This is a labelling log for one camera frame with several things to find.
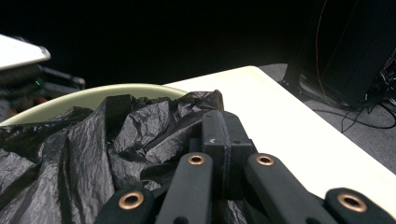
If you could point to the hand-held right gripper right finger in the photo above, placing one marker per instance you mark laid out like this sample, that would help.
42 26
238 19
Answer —
238 137

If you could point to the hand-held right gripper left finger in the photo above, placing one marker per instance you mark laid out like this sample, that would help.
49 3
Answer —
214 133

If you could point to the green plastic trash bin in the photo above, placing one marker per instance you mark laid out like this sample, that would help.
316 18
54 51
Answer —
93 95

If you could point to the black plastic garbage bag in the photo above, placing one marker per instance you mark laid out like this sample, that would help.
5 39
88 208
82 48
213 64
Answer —
77 149

